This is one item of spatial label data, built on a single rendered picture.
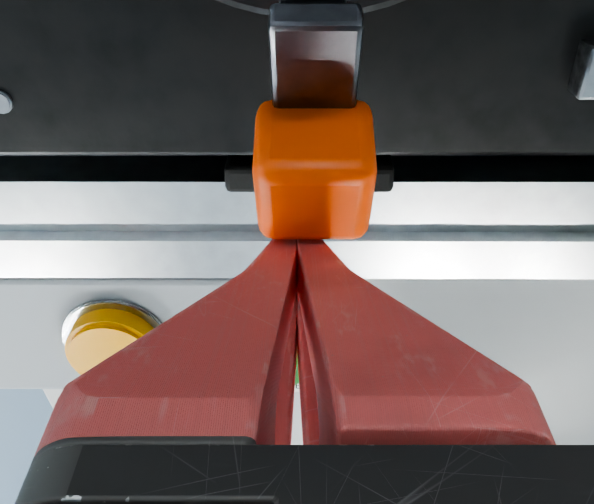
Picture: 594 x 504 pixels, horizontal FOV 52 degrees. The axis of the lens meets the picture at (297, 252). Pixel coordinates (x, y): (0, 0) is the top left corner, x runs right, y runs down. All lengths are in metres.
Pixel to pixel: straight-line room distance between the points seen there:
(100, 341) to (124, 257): 0.04
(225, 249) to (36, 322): 0.09
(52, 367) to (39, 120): 0.13
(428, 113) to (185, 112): 0.08
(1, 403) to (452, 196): 1.82
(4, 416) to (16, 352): 1.72
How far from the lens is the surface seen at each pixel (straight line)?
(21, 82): 0.22
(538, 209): 0.25
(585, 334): 0.45
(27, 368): 0.31
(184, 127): 0.21
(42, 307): 0.28
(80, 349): 0.28
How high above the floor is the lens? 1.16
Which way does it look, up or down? 55 degrees down
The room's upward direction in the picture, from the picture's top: 179 degrees counter-clockwise
